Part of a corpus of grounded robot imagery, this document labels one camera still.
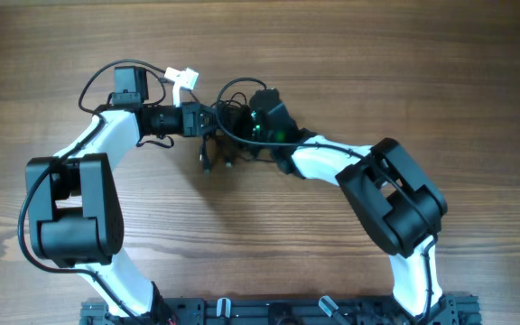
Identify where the camera black cable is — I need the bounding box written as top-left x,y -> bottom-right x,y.
214,77 -> 440,325
16,58 -> 171,325

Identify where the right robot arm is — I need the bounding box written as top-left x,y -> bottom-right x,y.
219,88 -> 448,321

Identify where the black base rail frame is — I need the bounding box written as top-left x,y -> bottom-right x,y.
79,295 -> 482,325

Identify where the black multi-plug cable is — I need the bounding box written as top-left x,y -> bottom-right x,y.
199,91 -> 255,175

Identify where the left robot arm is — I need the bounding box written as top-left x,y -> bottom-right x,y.
17,60 -> 216,324

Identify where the right camera black cable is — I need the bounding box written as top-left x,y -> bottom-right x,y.
214,77 -> 440,325

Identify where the left camera black cable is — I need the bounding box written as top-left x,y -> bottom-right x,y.
16,58 -> 171,325

